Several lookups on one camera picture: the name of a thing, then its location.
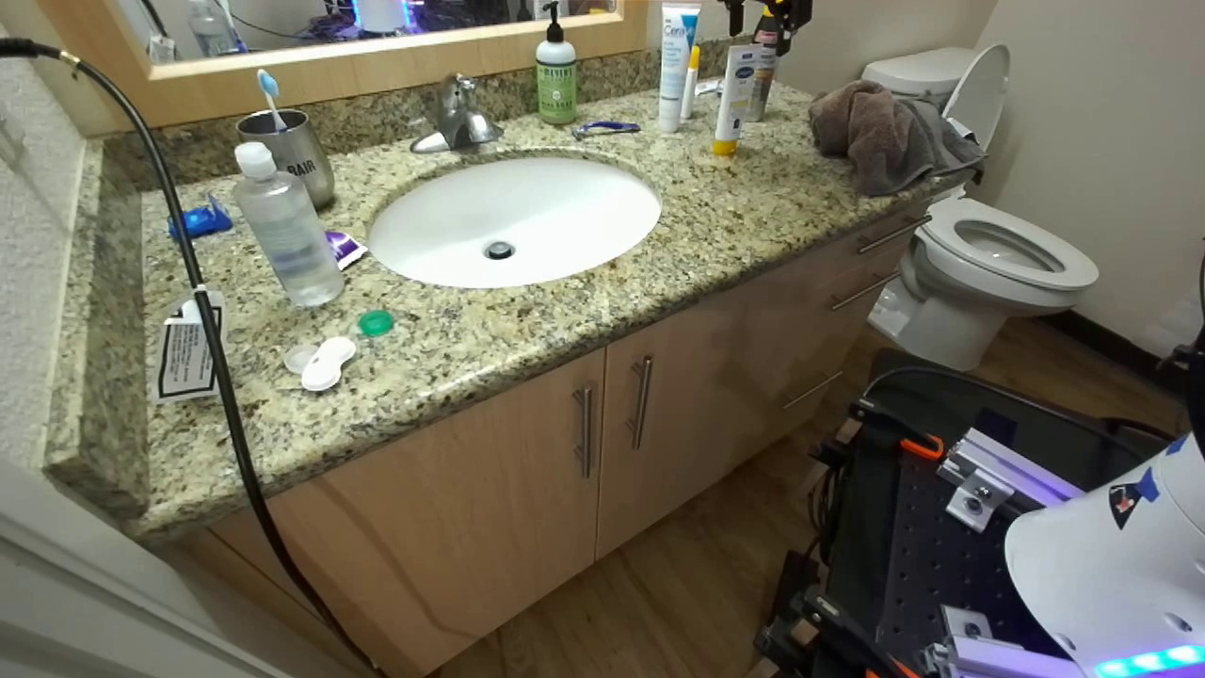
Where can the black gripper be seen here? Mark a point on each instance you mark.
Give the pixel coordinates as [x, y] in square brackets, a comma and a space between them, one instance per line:
[798, 7]

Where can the white tube with yellow lid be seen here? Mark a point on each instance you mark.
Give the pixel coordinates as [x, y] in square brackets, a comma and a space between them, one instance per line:
[736, 95]

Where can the crumpled white toothpaste tube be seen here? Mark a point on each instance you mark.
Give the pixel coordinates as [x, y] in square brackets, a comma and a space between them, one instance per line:
[709, 89]

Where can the thin white tube yellow cap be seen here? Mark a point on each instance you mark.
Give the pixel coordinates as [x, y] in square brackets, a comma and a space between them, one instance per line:
[691, 79]

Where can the tall white blue tube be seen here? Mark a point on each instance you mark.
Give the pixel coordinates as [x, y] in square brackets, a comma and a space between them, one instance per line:
[674, 61]

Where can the white toilet lid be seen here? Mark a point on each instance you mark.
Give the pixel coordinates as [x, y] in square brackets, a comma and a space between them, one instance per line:
[980, 95]

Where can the chrome faucet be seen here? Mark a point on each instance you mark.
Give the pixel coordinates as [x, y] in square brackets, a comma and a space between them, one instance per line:
[456, 117]

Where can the brown towel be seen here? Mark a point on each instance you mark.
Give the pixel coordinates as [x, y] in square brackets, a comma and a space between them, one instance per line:
[867, 133]

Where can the white toilet tank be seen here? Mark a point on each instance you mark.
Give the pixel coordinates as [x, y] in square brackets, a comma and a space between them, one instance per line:
[917, 73]

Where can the blue pen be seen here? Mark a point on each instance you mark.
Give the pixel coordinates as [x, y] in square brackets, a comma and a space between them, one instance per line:
[607, 125]

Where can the green soap pump bottle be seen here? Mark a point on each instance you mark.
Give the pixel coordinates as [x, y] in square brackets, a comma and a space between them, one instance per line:
[556, 79]

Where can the grey cloth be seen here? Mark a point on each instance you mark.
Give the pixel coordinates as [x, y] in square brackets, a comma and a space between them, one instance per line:
[943, 135]

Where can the white oval sink basin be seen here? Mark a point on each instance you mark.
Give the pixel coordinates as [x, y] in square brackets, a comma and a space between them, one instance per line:
[549, 213]

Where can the white toilet bowl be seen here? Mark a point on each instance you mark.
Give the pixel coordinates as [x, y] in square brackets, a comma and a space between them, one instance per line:
[991, 264]

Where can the chrome sink drain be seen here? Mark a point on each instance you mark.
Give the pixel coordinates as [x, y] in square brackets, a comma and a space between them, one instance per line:
[497, 248]

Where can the wooden framed mirror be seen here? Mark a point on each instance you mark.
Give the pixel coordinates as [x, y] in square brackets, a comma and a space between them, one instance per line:
[377, 61]

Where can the narrow wooden cabinet door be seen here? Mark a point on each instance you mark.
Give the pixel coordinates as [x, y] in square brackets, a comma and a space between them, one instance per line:
[691, 402]

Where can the purple packet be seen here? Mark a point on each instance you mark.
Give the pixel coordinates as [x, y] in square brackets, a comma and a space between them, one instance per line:
[343, 248]

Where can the metal cup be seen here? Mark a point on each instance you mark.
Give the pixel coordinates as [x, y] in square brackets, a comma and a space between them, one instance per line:
[301, 154]

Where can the green round cap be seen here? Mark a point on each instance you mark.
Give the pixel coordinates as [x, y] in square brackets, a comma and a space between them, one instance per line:
[377, 321]

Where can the blue white toothbrush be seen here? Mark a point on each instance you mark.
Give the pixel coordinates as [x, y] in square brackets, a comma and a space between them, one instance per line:
[269, 100]

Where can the clear bottle with white cap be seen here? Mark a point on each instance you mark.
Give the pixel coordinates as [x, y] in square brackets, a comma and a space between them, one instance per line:
[287, 240]

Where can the black robot cart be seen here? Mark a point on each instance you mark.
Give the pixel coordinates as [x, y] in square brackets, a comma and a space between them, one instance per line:
[906, 539]

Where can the white contact lens case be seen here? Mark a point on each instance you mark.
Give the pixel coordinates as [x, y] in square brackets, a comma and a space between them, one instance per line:
[323, 361]

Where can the wide wooden cabinet door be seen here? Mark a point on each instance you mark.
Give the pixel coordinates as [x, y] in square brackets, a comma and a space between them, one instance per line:
[463, 512]

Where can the small blue object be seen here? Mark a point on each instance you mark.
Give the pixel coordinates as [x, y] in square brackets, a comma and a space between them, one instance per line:
[202, 225]

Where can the aluminium mounting bracket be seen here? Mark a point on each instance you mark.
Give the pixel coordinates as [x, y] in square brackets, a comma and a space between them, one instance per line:
[991, 474]

